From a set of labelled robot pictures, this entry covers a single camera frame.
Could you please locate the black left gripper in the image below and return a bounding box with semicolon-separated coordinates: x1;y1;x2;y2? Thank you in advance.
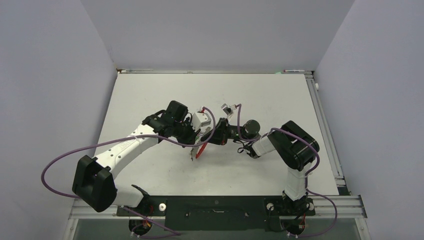
171;117;201;148

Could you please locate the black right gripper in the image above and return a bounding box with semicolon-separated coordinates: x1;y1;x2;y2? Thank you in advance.
201;117;251;146

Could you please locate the steel key holder red handle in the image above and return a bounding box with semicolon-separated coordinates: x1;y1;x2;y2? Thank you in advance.
188;140;207;161

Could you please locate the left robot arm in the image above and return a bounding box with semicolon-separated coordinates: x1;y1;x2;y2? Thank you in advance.
72;100;211;215

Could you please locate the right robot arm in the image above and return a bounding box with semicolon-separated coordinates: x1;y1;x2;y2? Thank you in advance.
201;118;320;214

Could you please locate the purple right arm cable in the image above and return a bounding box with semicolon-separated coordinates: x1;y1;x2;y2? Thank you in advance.
233;103;339;239

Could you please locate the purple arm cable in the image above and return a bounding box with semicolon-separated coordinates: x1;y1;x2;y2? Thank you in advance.
40;106;217;239
233;103;339;239

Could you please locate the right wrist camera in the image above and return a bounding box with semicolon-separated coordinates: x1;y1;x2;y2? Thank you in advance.
221;103;237;118

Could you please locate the black mounting base plate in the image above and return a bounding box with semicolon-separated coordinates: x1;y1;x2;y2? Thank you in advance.
116;195;316;232

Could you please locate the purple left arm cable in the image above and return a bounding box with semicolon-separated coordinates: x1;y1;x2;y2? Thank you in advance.
40;106;217;239

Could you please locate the aluminium frame rail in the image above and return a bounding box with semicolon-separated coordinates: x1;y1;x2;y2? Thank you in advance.
67;194;369;220

